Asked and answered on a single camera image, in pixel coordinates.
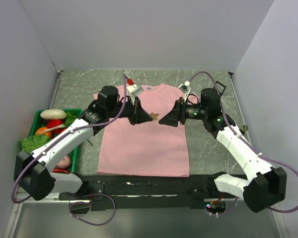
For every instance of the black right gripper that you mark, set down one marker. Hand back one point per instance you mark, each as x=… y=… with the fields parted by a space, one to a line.
x=178 y=113

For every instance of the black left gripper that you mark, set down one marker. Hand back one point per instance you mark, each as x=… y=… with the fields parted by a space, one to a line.
x=138 y=114

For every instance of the red maple leaf brooch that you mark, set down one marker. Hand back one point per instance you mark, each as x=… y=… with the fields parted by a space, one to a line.
x=155 y=117

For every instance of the pink t-shirt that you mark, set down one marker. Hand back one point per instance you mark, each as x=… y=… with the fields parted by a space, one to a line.
x=146 y=149

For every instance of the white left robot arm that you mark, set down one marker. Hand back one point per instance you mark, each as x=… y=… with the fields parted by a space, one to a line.
x=34 y=171

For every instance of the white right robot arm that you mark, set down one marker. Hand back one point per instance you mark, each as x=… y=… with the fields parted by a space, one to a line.
x=264 y=185

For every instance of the green glass bottle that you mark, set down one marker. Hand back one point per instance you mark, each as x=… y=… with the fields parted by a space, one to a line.
x=244 y=128

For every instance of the red tomato toy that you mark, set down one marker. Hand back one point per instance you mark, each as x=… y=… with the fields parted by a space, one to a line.
x=57 y=125

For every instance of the purple onion toy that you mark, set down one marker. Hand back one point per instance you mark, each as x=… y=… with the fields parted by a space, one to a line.
x=65 y=163

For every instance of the white radish toy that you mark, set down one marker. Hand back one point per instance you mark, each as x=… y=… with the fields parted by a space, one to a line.
x=53 y=114

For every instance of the orange fruit toy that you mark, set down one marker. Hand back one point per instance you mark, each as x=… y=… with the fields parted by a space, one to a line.
x=44 y=131

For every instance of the green plastic crate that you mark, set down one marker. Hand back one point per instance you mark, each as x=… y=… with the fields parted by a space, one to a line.
x=38 y=123

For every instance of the red chili pepper toy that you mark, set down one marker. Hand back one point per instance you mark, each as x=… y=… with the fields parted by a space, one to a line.
x=63 y=171

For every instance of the green lettuce toy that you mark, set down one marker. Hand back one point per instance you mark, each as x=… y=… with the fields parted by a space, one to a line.
x=34 y=142

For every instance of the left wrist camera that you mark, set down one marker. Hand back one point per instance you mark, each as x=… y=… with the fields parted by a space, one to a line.
x=134 y=89

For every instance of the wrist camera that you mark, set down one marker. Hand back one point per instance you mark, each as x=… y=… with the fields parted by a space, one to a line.
x=185 y=89
x=134 y=89

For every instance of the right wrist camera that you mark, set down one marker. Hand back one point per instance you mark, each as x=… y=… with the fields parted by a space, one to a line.
x=185 y=89

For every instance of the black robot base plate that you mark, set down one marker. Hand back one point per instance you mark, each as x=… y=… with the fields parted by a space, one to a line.
x=133 y=192

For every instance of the aluminium table edge rail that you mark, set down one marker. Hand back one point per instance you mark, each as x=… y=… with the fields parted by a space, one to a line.
x=59 y=78

